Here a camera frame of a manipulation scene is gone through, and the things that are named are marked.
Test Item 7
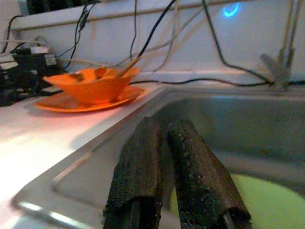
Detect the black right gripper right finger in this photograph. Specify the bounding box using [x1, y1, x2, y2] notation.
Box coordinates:
[166, 118, 254, 229]

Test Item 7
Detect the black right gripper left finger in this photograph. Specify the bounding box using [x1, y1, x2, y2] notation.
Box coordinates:
[102, 116, 165, 229]

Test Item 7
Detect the orange square bowl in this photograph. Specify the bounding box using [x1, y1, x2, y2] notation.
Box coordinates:
[42, 66, 141, 104]

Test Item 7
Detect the stainless steel sink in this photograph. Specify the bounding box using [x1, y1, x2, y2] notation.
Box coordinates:
[11, 87, 305, 229]

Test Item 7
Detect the green plate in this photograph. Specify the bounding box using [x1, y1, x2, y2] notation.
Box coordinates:
[170, 173, 305, 229]

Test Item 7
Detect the orange round plate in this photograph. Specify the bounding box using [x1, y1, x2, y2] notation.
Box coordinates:
[34, 85, 146, 113]

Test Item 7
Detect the wooden chopstick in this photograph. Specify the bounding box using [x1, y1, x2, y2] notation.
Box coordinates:
[116, 56, 142, 77]

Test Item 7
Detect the chrome faucet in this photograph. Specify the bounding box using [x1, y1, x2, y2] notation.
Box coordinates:
[259, 0, 301, 91]

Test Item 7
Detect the black charger box with labels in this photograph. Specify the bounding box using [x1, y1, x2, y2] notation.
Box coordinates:
[0, 46, 65, 107]

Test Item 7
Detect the white plug adapter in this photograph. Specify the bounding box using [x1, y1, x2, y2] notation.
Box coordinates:
[30, 45, 50, 54]

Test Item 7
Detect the white cable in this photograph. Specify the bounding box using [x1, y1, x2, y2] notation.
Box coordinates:
[57, 4, 208, 69]

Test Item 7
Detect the thick black cable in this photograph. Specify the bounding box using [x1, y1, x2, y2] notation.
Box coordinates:
[137, 0, 178, 59]

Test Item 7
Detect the thin black cable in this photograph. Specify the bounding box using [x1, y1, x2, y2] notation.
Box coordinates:
[130, 0, 139, 62]

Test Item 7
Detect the grey network cable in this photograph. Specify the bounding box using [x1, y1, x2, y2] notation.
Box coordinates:
[152, 0, 182, 72]

